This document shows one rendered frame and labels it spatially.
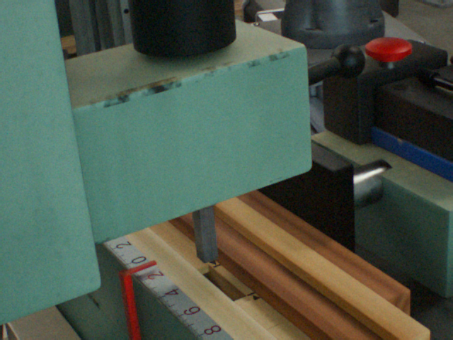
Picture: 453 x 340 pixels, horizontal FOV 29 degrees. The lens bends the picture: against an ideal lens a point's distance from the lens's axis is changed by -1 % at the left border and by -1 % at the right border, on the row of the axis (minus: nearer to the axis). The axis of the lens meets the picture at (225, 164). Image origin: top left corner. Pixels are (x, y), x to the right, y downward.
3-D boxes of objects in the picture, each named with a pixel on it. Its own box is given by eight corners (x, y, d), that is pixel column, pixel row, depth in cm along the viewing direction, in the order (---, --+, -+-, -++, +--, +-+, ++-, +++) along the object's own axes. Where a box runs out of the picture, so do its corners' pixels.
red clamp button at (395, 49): (421, 57, 56) (421, 41, 56) (386, 66, 55) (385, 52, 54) (391, 46, 59) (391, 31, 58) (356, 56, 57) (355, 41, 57)
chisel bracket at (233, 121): (316, 197, 46) (310, 42, 43) (70, 287, 40) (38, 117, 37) (243, 152, 52) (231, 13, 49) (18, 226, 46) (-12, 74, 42)
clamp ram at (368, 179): (432, 268, 54) (436, 134, 50) (337, 311, 50) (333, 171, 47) (343, 214, 61) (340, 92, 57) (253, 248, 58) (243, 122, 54)
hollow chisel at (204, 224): (219, 258, 48) (210, 177, 46) (204, 263, 48) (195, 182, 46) (210, 251, 49) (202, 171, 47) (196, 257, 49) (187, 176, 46)
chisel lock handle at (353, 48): (373, 78, 49) (372, 44, 48) (277, 107, 46) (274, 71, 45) (351, 69, 51) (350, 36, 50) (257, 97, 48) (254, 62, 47)
